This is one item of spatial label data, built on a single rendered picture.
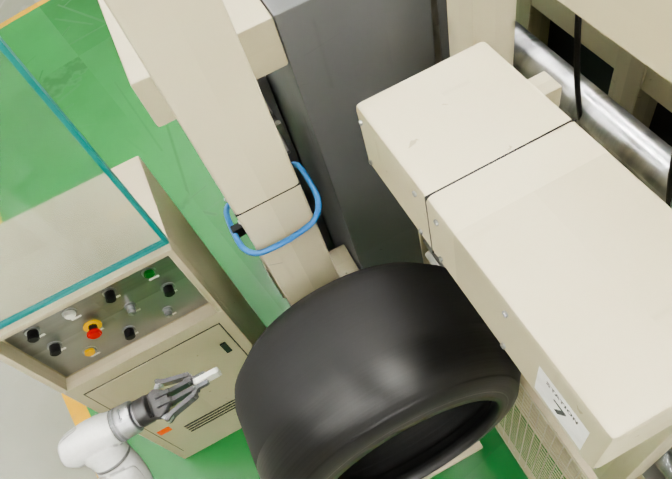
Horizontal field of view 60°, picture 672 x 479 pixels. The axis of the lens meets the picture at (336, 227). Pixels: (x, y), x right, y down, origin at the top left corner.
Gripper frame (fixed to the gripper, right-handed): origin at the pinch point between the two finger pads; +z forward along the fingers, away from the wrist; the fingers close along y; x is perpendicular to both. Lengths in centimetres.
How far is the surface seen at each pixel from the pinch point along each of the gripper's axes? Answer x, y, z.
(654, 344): -72, -63, 66
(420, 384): -40, -43, 44
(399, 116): -72, -15, 60
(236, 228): -51, -2, 28
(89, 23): 105, 392, -24
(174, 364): 30.7, 27.0, -16.7
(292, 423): -38, -37, 21
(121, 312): -0.9, 32.0, -17.3
